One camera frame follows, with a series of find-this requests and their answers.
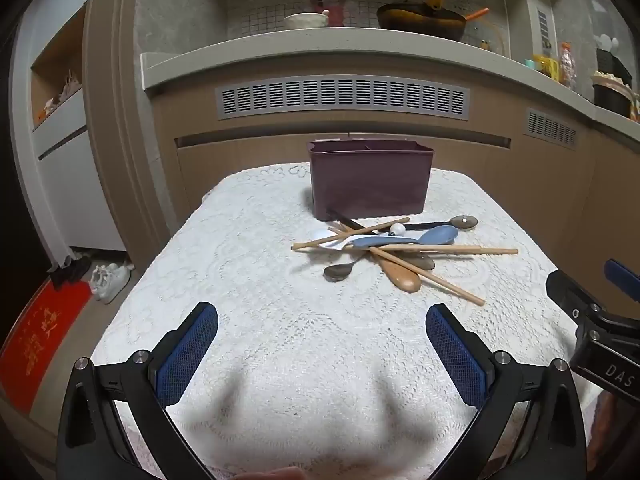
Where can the red doormat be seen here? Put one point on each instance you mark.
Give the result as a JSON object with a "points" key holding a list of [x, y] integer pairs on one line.
{"points": [[35, 345]]}

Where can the small grey vent grille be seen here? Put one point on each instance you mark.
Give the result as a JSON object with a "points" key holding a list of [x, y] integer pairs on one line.
{"points": [[550, 127]]}

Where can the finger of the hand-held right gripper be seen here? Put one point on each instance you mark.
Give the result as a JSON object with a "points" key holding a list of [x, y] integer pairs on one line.
{"points": [[565, 290], [622, 277]]}

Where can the dark metal spoon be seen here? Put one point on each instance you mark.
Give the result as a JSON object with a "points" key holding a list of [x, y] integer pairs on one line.
{"points": [[338, 271]]}

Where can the white sneakers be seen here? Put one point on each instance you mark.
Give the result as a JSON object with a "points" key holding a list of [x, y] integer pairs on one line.
{"points": [[109, 280]]}

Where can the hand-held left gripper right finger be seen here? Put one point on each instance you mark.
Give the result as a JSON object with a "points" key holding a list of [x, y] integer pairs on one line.
{"points": [[457, 355]]}

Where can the yellow box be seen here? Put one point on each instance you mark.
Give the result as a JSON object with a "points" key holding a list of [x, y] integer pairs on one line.
{"points": [[546, 67]]}

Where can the blue spoon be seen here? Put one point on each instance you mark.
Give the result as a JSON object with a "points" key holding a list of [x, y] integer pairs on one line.
{"points": [[440, 235]]}

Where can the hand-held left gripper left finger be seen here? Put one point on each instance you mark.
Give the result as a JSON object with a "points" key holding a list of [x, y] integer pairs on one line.
{"points": [[185, 355]]}

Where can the white kitchen countertop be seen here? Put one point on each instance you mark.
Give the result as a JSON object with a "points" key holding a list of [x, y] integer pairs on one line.
{"points": [[300, 47]]}

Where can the white lace tablecloth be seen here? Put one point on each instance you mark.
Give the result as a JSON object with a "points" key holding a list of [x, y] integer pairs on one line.
{"points": [[280, 310]]}

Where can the white spoon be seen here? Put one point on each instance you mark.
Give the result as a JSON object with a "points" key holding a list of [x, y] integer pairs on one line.
{"points": [[325, 239]]}

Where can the black box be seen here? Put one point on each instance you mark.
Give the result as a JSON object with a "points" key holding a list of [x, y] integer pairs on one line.
{"points": [[612, 60]]}

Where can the clear plastic bottle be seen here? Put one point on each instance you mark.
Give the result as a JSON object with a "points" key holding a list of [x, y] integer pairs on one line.
{"points": [[567, 67]]}

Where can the black shoes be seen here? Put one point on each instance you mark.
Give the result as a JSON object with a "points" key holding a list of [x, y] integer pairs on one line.
{"points": [[70, 270]]}

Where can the white bowl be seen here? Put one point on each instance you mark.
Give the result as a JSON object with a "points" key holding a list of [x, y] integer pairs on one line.
{"points": [[306, 20]]}

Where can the wooden spoon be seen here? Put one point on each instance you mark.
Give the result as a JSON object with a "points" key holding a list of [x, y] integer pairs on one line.
{"points": [[404, 279]]}

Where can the white shelf cabinet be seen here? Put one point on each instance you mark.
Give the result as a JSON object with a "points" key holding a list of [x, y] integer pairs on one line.
{"points": [[65, 170]]}

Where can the purple utensil holder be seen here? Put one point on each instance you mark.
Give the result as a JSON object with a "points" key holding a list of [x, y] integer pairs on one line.
{"points": [[370, 182]]}

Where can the black pot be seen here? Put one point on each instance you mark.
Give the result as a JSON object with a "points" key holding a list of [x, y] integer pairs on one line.
{"points": [[611, 95]]}

